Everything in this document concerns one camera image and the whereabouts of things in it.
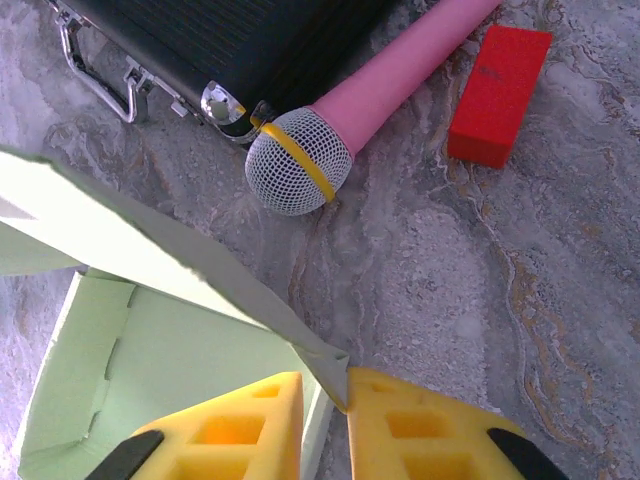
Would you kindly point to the red block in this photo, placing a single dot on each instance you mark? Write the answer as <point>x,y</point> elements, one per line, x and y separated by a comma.
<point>495,95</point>

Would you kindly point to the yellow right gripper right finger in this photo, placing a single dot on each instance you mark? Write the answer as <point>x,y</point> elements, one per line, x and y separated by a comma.
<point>430,430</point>

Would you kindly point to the light green paper box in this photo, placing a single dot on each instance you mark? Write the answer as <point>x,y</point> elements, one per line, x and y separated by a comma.
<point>165,360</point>

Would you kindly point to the pink microphone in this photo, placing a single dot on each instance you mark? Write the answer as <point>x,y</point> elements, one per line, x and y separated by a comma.
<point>380,95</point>

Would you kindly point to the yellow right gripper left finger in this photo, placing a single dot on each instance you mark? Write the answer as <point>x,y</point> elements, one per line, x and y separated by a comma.
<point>225,435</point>

